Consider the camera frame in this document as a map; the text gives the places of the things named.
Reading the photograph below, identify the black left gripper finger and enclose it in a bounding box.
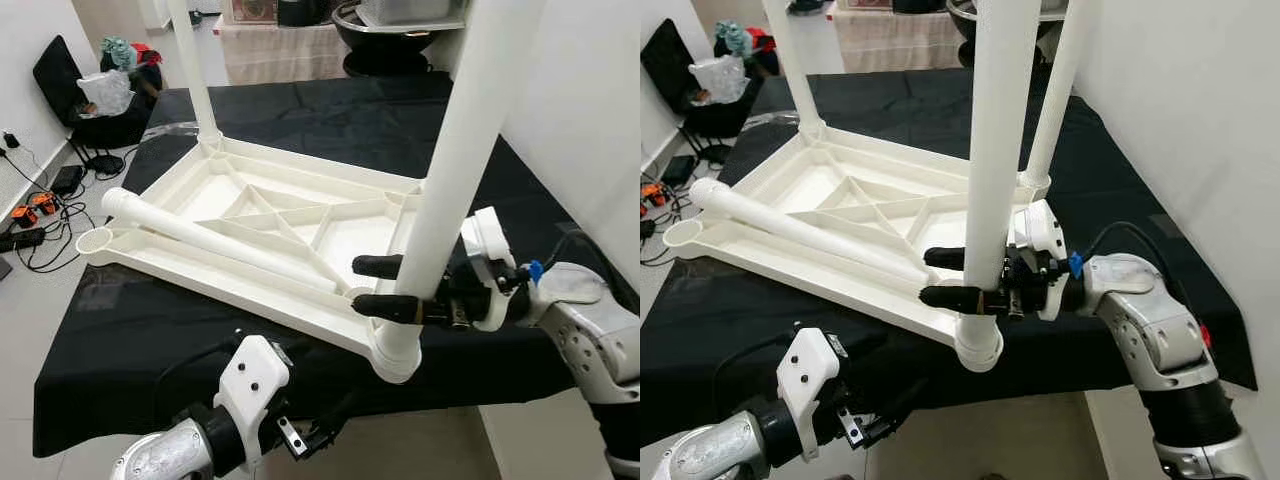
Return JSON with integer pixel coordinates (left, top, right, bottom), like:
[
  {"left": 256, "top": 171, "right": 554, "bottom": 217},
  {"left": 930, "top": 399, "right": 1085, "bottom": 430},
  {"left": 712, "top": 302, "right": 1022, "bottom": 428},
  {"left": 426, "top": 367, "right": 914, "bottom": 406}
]
[
  {"left": 320, "top": 388, "right": 359, "bottom": 426},
  {"left": 885, "top": 378, "right": 929, "bottom": 421}
]

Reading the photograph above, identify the white plastic table top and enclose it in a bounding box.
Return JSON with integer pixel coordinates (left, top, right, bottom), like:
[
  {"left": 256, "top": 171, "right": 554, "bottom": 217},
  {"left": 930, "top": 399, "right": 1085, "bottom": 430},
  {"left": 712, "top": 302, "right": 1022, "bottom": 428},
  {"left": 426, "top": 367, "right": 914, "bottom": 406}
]
[
  {"left": 78, "top": 135, "right": 481, "bottom": 386},
  {"left": 663, "top": 120, "right": 1051, "bottom": 373}
]

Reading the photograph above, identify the black round basin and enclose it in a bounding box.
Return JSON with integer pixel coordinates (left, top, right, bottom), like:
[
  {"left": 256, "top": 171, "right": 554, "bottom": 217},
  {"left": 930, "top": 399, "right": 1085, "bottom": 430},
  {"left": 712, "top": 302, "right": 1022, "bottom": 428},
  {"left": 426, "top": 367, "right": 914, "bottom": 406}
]
[
  {"left": 945, "top": 0, "right": 1066, "bottom": 69},
  {"left": 332, "top": 0, "right": 466, "bottom": 79}
]

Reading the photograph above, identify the beige striped cloth cover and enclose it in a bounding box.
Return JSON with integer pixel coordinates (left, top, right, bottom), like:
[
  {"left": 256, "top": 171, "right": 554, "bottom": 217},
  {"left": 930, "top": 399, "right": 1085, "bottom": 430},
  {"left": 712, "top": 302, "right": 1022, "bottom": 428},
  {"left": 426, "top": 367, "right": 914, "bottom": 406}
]
[
  {"left": 215, "top": 15, "right": 351, "bottom": 86},
  {"left": 830, "top": 5, "right": 966, "bottom": 73}
]

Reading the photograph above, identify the clear plastic bag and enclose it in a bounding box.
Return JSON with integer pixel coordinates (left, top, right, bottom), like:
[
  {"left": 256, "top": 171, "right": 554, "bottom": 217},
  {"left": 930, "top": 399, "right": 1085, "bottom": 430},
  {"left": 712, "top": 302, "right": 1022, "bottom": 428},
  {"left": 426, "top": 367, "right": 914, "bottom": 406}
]
[
  {"left": 690, "top": 57, "right": 751, "bottom": 106},
  {"left": 78, "top": 70, "right": 136, "bottom": 119}
]

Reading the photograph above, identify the teal cloth bundle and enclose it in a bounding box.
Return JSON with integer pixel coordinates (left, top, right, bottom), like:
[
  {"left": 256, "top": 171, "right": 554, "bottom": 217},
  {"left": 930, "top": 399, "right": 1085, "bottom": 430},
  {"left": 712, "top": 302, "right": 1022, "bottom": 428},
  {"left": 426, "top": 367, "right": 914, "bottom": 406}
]
[
  {"left": 715, "top": 22, "right": 756, "bottom": 59},
  {"left": 100, "top": 37, "right": 139, "bottom": 71}
]

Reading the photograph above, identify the black fabric bag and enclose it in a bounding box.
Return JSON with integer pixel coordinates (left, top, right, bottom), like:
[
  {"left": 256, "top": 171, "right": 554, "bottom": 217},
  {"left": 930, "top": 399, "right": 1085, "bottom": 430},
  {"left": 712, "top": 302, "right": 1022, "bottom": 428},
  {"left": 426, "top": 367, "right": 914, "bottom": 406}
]
[
  {"left": 32, "top": 35, "right": 161, "bottom": 151},
  {"left": 640, "top": 18, "right": 779, "bottom": 136}
]

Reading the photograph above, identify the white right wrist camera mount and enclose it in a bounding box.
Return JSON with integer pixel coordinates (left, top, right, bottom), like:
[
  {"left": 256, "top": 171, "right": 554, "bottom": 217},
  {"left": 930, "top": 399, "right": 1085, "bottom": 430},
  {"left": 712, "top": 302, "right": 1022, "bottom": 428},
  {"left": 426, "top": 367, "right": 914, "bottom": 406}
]
[
  {"left": 1010, "top": 198, "right": 1076, "bottom": 321},
  {"left": 458, "top": 207, "right": 521, "bottom": 333}
]

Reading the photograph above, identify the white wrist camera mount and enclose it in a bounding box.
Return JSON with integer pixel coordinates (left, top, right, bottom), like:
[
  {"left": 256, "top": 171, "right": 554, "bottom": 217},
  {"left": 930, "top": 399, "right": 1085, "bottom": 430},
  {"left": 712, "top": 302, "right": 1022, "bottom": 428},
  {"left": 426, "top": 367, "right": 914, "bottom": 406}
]
[
  {"left": 775, "top": 327, "right": 851, "bottom": 461},
  {"left": 458, "top": 207, "right": 521, "bottom": 333},
  {"left": 1010, "top": 198, "right": 1076, "bottom": 321},
  {"left": 213, "top": 335, "right": 293, "bottom": 471}
]

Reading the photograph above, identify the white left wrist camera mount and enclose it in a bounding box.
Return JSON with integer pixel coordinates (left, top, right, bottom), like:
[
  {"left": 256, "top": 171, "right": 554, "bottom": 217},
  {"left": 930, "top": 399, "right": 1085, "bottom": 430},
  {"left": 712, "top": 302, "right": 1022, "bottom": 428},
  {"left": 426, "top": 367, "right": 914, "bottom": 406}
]
[
  {"left": 775, "top": 327, "right": 851, "bottom": 461},
  {"left": 213, "top": 335, "right": 293, "bottom": 471}
]

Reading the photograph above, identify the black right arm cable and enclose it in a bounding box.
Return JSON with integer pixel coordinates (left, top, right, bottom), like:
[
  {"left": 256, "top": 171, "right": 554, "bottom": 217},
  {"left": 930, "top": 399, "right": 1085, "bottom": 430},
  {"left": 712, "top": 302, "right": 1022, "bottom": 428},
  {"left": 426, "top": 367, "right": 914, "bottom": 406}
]
[
  {"left": 530, "top": 230, "right": 640, "bottom": 301},
  {"left": 1080, "top": 220, "right": 1191, "bottom": 301}
]

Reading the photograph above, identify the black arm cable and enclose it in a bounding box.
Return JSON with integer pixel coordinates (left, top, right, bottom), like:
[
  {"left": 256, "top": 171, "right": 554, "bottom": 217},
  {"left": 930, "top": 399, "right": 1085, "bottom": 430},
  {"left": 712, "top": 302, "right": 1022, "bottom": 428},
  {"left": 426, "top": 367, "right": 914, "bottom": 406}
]
[
  {"left": 1080, "top": 220, "right": 1191, "bottom": 301},
  {"left": 530, "top": 230, "right": 640, "bottom": 301},
  {"left": 715, "top": 330, "right": 801, "bottom": 396},
  {"left": 150, "top": 335, "right": 246, "bottom": 401}
]

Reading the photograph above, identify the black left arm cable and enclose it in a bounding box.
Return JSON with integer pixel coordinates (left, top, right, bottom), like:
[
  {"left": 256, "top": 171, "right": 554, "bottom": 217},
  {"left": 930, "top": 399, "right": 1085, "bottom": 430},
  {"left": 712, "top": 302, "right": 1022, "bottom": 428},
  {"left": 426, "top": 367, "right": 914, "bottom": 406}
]
[
  {"left": 715, "top": 330, "right": 801, "bottom": 396},
  {"left": 150, "top": 335, "right": 246, "bottom": 401}
]

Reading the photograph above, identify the black floor cable tangle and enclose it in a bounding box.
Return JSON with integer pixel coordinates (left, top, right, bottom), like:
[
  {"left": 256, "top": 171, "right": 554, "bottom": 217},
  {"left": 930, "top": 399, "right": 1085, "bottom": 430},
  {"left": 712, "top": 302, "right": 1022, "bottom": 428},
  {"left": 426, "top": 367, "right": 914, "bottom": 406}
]
[
  {"left": 0, "top": 145, "right": 101, "bottom": 273},
  {"left": 640, "top": 150, "right": 701, "bottom": 266}
]

